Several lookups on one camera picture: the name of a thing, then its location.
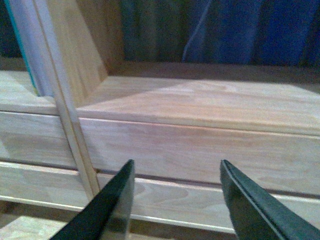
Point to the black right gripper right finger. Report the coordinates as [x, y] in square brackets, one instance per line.
[257, 215]

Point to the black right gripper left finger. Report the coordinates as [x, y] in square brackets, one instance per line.
[107, 216]

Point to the left wooden shelf unit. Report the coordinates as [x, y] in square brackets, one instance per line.
[49, 65]

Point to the wooden shelf unit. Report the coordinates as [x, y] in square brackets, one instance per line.
[271, 99]
[49, 65]

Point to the right wooden shelf unit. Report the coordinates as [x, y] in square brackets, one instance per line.
[271, 99]

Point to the right lower wooden drawer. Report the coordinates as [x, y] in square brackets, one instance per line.
[195, 198]

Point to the wooden drawer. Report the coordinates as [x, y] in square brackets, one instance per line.
[279, 162]
[34, 138]
[42, 186]
[195, 198]

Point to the left lower wooden drawer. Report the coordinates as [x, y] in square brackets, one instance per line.
[42, 186]

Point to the right upper wooden drawer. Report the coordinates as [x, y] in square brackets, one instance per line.
[279, 162]

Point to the left upper wooden drawer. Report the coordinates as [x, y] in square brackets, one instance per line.
[34, 138]

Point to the grey curtain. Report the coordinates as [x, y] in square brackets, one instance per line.
[241, 32]

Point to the teal covered thick book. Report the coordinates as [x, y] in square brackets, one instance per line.
[30, 40]

